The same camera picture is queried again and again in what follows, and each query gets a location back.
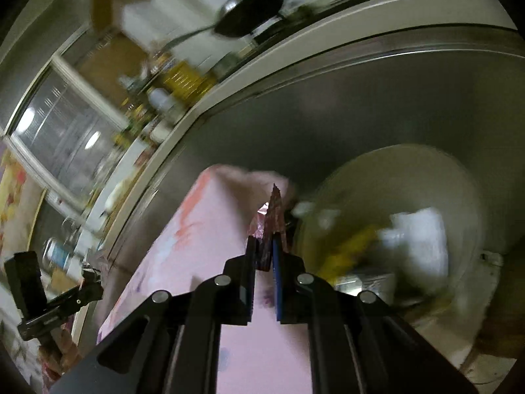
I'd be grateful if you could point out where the white plastic jug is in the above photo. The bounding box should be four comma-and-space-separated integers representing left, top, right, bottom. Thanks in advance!
147, 86, 175, 111

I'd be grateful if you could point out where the beige trash bin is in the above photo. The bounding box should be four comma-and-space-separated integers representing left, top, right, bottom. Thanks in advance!
293, 143, 485, 329

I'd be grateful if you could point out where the pink floral tablecloth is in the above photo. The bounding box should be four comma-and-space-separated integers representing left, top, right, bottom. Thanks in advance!
96, 164, 312, 394

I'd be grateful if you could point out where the white jug with blue label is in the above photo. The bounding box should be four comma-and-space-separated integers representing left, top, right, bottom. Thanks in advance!
43, 238, 70, 269

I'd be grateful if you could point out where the person's left hand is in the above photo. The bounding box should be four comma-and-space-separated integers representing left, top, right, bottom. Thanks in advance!
39, 325, 80, 378

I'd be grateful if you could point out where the white radish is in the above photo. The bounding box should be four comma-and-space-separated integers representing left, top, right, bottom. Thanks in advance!
104, 183, 124, 210

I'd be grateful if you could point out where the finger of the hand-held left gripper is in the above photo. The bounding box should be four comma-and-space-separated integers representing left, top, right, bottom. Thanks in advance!
4, 250, 47, 321
17, 269, 104, 341

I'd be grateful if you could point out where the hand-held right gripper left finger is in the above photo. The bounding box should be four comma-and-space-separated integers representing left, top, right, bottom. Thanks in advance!
49, 236, 257, 394

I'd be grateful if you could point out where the wok with lid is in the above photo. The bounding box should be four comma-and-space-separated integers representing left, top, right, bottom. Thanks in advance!
170, 0, 285, 50

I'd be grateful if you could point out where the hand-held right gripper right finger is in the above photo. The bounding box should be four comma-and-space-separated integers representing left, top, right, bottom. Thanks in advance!
271, 232, 480, 394

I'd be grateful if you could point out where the window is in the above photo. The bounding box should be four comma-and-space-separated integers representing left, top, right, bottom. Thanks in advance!
4, 55, 132, 210

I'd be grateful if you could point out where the wall poster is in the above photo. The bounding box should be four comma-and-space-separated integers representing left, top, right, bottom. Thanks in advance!
0, 148, 46, 255

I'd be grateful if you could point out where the large cooking oil bottle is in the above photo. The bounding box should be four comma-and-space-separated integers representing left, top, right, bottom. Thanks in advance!
162, 61, 216, 103

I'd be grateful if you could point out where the red foil wrapper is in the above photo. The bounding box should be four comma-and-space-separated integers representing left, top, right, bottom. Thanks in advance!
248, 183, 290, 272

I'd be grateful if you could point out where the group of condiment bottles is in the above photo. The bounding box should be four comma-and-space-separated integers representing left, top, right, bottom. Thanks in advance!
113, 61, 173, 148

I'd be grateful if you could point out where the kitchen counter with steel cabinets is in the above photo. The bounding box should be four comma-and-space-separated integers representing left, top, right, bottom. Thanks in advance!
78, 0, 525, 263

